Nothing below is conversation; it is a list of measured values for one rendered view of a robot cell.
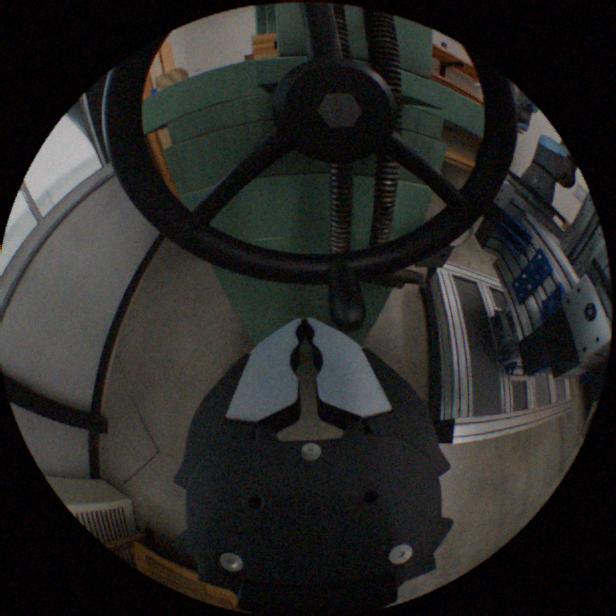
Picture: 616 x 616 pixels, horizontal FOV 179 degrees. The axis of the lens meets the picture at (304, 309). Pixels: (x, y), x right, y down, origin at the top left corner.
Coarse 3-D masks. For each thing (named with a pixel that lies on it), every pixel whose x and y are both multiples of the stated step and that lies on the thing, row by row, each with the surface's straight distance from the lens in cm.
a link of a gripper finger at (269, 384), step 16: (304, 320) 14; (272, 336) 11; (288, 336) 11; (256, 352) 10; (272, 352) 10; (288, 352) 10; (256, 368) 9; (272, 368) 9; (288, 368) 9; (240, 384) 9; (256, 384) 9; (272, 384) 8; (288, 384) 8; (240, 400) 8; (256, 400) 8; (272, 400) 8; (288, 400) 8; (240, 416) 8; (256, 416) 8; (272, 416) 8; (288, 416) 8
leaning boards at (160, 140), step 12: (168, 48) 267; (156, 60) 244; (168, 60) 255; (156, 72) 228; (144, 96) 195; (156, 132) 170; (168, 132) 179; (156, 144) 168; (168, 144) 174; (156, 156) 166; (156, 168) 174; (168, 168) 171; (168, 180) 168
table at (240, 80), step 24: (216, 72) 33; (240, 72) 32; (264, 72) 21; (168, 96) 35; (192, 96) 33; (216, 96) 32; (240, 96) 31; (408, 96) 23; (432, 96) 25; (456, 96) 39; (144, 120) 37; (168, 120) 35; (456, 120) 39; (480, 120) 43
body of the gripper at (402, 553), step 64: (256, 448) 7; (320, 448) 6; (384, 448) 7; (192, 512) 7; (256, 512) 6; (320, 512) 6; (384, 512) 6; (256, 576) 6; (320, 576) 6; (384, 576) 6
